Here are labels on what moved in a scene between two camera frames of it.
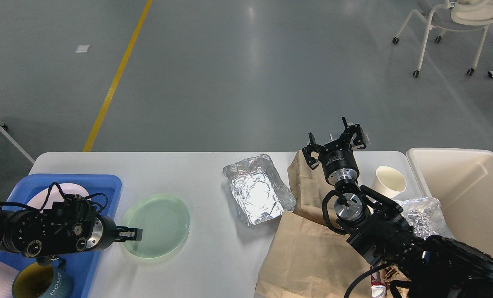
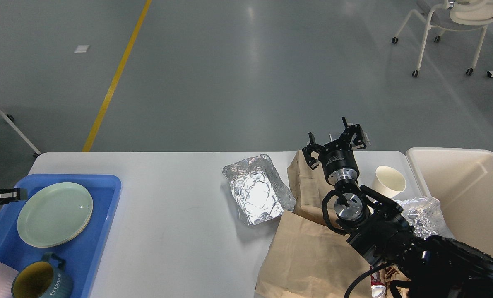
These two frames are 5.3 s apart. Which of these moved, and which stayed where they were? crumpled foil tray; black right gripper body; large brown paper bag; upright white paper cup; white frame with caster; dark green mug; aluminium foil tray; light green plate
Moved: light green plate; white frame with caster
Stayed: large brown paper bag; dark green mug; upright white paper cup; aluminium foil tray; black right gripper body; crumpled foil tray
